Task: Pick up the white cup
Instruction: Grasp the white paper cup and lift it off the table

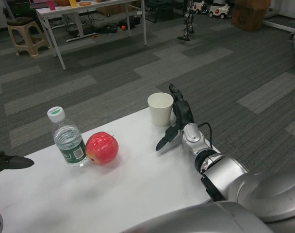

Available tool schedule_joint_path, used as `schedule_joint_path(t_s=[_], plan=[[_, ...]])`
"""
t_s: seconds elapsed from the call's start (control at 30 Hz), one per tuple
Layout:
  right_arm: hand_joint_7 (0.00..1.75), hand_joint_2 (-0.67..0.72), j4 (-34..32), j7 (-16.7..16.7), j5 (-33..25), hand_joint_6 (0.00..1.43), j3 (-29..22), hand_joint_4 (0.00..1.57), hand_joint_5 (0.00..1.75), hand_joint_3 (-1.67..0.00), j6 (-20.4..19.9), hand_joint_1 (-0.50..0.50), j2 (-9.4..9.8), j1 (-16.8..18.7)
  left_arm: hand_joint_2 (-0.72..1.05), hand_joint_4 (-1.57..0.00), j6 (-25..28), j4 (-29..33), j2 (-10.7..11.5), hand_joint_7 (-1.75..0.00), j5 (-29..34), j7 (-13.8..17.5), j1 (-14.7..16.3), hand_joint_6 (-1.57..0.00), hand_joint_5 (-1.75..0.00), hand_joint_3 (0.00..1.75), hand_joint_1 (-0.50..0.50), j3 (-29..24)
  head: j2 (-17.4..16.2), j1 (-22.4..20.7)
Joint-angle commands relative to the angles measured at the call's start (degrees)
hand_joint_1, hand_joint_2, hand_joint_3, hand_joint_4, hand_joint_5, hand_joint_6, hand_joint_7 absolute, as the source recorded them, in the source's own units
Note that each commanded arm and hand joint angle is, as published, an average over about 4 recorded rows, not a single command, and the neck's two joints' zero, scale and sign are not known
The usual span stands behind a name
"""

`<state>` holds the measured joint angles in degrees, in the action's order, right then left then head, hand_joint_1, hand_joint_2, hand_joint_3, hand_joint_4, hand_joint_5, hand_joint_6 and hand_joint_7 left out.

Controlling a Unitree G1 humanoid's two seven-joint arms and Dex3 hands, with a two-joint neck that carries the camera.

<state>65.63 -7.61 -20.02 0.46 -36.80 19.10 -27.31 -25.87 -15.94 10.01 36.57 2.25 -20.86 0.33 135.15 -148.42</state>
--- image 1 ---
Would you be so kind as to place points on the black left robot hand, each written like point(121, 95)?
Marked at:
point(6, 162)

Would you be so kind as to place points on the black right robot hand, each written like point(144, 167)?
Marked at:
point(184, 112)

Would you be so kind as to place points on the white paper cup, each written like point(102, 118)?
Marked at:
point(159, 114)

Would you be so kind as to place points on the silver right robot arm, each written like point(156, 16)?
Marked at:
point(222, 170)

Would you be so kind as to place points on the yellow cup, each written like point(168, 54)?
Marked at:
point(73, 3)

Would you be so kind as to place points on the pink cup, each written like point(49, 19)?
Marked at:
point(51, 4)

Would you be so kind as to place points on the clear water bottle green label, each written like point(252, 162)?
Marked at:
point(67, 140)

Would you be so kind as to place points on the red apple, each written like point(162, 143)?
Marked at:
point(101, 148)

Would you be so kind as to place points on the small black silver humanoid robot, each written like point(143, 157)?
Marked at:
point(187, 19)

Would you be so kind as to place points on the black metal rack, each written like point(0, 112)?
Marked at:
point(164, 11)

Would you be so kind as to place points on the orange ball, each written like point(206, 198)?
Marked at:
point(123, 27)

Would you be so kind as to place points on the black case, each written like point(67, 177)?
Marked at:
point(133, 21)

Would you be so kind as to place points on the silver robot chest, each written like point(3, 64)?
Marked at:
point(198, 218)

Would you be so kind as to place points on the small white toy car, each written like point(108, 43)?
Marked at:
point(199, 7)

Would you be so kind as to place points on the large white toy car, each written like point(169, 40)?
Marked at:
point(219, 11)

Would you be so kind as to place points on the brown cardboard box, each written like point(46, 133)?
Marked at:
point(249, 14)

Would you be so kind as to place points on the beige plastic stool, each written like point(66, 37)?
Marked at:
point(20, 21)

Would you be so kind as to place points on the white metal-legged table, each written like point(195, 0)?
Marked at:
point(89, 7)

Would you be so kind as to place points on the orange plate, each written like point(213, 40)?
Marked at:
point(85, 3)

